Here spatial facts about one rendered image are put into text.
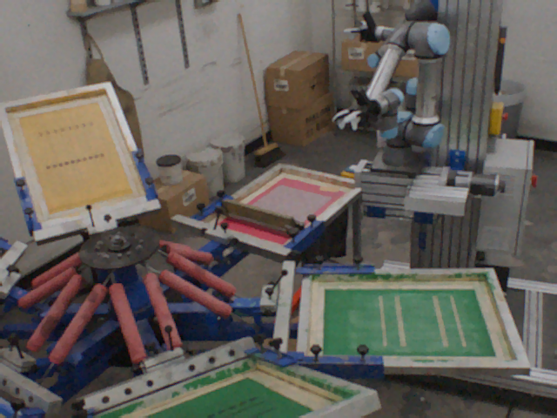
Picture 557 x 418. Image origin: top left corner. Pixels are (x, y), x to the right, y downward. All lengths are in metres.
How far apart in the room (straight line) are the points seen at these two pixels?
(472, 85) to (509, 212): 0.63
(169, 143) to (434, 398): 3.10
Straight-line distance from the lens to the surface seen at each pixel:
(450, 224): 3.28
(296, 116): 6.30
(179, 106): 5.48
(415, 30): 2.73
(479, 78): 2.97
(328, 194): 3.37
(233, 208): 3.15
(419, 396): 3.55
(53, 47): 4.61
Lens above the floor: 2.52
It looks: 29 degrees down
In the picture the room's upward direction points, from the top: 5 degrees counter-clockwise
